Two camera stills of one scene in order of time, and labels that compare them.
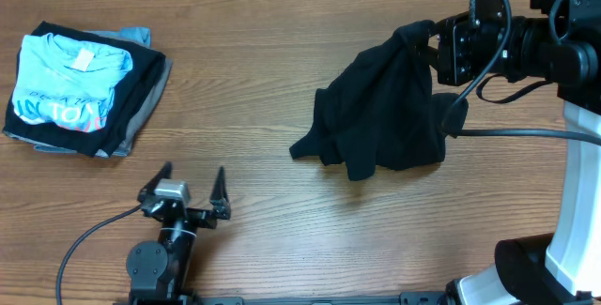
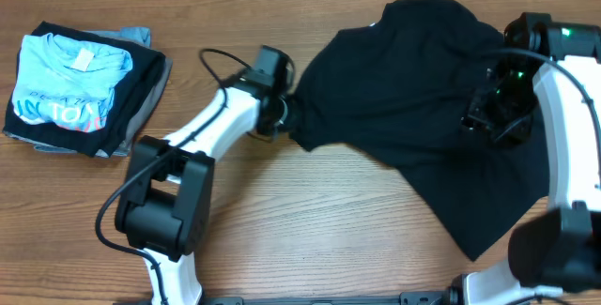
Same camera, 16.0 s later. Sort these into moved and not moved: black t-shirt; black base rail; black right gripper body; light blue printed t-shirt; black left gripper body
Moved: black right gripper body; black t-shirt; black left gripper body
Not moved: black base rail; light blue printed t-shirt
